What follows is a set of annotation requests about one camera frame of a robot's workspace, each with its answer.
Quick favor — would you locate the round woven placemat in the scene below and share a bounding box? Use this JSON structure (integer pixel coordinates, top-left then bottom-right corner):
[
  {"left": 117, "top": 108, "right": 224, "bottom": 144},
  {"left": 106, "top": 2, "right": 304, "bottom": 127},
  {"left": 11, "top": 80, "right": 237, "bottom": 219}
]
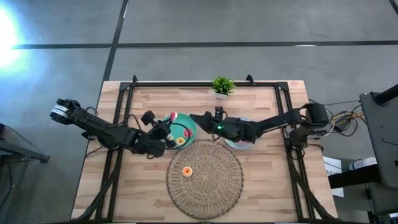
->
[{"left": 165, "top": 139, "right": 244, "bottom": 222}]

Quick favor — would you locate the black metal table frame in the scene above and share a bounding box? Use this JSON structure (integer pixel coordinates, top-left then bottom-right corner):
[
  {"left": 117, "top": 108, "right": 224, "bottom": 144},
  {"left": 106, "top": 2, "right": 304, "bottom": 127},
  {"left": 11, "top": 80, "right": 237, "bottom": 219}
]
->
[{"left": 73, "top": 73, "right": 340, "bottom": 223}]

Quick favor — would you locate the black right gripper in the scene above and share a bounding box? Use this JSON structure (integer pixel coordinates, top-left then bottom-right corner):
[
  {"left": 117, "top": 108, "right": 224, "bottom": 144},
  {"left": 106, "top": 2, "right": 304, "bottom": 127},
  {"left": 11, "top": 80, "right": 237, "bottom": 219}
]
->
[{"left": 190, "top": 112, "right": 249, "bottom": 143}]

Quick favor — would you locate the black pole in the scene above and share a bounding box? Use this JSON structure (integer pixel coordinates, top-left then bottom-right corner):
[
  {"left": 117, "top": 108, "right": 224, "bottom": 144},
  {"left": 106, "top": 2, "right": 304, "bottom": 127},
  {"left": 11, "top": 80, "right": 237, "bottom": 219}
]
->
[{"left": 373, "top": 83, "right": 398, "bottom": 105}]

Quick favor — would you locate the glass side table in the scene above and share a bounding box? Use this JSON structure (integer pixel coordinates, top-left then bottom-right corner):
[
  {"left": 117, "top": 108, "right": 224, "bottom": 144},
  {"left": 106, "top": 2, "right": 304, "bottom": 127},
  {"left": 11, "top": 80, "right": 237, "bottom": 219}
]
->
[{"left": 0, "top": 123, "right": 50, "bottom": 164}]

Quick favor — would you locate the black shelf bar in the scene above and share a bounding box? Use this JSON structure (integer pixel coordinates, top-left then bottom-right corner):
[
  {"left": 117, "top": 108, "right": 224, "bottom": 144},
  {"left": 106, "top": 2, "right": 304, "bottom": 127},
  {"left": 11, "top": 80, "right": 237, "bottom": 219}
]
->
[{"left": 328, "top": 164, "right": 382, "bottom": 190}]

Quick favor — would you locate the white paper sheet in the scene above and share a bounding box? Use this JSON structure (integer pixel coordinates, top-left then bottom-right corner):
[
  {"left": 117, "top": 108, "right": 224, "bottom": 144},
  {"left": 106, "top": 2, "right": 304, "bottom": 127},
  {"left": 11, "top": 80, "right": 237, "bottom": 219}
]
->
[{"left": 323, "top": 156, "right": 345, "bottom": 198}]

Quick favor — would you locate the grey equipment base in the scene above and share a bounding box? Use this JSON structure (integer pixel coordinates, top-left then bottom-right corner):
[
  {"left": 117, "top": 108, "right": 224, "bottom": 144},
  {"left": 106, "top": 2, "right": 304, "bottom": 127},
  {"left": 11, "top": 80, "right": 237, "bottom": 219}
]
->
[{"left": 366, "top": 183, "right": 398, "bottom": 224}]

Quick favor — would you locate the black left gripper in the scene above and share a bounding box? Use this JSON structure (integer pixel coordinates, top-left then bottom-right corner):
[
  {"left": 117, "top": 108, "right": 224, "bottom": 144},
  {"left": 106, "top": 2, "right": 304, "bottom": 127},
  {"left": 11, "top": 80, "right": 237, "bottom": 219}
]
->
[{"left": 138, "top": 124, "right": 177, "bottom": 158}]

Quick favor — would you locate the black power adapter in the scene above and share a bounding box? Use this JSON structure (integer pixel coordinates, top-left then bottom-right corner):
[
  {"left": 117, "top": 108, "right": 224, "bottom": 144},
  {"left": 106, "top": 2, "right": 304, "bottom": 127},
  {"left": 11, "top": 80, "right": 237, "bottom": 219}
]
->
[{"left": 335, "top": 111, "right": 351, "bottom": 131}]

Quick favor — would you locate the teal green plate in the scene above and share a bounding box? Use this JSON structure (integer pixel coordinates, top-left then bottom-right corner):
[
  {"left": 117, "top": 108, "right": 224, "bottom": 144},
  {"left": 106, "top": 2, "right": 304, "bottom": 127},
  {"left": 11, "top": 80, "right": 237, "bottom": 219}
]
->
[{"left": 161, "top": 112, "right": 198, "bottom": 150}]

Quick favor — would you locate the tangled cable bundle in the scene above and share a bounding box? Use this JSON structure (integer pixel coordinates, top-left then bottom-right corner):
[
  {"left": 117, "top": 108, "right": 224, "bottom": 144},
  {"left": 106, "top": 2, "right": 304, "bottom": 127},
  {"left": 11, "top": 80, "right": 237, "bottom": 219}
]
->
[{"left": 309, "top": 98, "right": 365, "bottom": 138}]

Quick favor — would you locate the white plastic bottle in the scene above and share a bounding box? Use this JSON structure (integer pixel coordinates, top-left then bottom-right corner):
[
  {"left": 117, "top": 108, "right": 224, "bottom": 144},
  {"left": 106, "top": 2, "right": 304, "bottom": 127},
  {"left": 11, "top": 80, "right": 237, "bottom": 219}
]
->
[{"left": 348, "top": 157, "right": 378, "bottom": 171}]

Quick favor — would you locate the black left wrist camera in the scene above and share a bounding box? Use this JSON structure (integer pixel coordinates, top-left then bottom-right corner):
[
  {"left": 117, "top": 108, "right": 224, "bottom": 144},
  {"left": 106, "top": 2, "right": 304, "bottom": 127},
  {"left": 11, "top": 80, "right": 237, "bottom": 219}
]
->
[{"left": 141, "top": 110, "right": 156, "bottom": 126}]

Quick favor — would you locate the light blue plate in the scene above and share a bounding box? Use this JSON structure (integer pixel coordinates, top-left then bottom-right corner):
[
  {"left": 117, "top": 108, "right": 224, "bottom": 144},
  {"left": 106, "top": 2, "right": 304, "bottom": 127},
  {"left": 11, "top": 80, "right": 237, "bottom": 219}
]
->
[{"left": 223, "top": 116, "right": 259, "bottom": 151}]

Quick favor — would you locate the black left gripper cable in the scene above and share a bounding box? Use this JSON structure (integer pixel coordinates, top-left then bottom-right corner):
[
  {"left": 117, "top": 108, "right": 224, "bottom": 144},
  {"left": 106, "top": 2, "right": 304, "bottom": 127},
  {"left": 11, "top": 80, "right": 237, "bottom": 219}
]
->
[{"left": 169, "top": 122, "right": 192, "bottom": 151}]

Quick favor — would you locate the small potted green plant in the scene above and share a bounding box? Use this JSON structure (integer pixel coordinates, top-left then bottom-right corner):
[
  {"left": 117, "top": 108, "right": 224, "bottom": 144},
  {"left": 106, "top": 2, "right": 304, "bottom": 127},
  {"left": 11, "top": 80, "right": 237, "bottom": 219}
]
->
[{"left": 211, "top": 75, "right": 237, "bottom": 100}]

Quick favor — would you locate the grey equipment cart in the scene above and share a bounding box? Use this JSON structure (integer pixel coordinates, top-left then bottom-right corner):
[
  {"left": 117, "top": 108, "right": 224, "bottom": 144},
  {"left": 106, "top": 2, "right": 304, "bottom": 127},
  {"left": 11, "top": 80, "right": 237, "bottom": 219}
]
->
[{"left": 359, "top": 83, "right": 398, "bottom": 189}]

